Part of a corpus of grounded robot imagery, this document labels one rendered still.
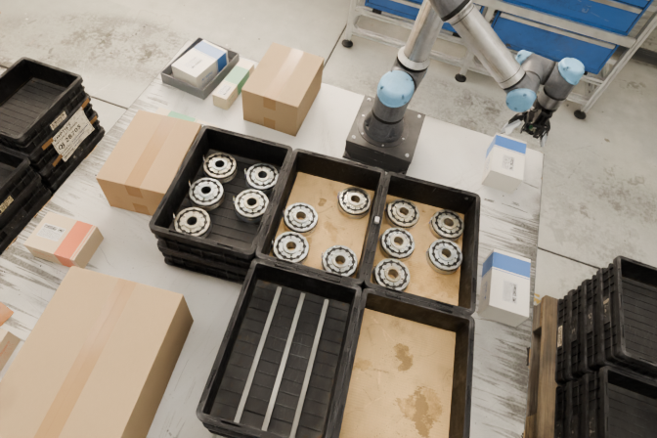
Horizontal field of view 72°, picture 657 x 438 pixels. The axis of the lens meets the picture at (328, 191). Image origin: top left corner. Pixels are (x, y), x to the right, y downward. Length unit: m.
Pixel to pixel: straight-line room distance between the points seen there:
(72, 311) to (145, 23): 2.56
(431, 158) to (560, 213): 1.24
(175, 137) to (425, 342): 1.00
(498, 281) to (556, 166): 1.69
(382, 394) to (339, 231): 0.47
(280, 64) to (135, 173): 0.69
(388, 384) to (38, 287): 1.03
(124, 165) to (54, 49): 2.02
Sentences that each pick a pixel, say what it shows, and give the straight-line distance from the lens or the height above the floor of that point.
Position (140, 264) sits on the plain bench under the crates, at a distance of 1.53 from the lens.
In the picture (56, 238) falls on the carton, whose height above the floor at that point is 0.77.
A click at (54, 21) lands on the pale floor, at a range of 3.73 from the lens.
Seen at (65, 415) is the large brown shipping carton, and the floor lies 0.90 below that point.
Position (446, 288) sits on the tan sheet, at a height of 0.83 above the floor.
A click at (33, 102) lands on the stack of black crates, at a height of 0.49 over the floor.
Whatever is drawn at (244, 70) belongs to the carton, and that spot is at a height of 0.76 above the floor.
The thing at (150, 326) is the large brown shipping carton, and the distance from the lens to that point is 1.23.
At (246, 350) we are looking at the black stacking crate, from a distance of 1.25.
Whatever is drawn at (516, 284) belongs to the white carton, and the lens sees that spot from 1.55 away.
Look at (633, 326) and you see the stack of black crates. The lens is 2.10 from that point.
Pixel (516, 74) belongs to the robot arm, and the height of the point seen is 1.24.
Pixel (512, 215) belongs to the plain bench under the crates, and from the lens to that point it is 1.80.
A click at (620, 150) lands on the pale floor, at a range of 3.49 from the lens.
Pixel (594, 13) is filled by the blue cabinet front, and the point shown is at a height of 0.68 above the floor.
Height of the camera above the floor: 2.03
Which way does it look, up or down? 55 degrees down
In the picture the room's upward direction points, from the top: 11 degrees clockwise
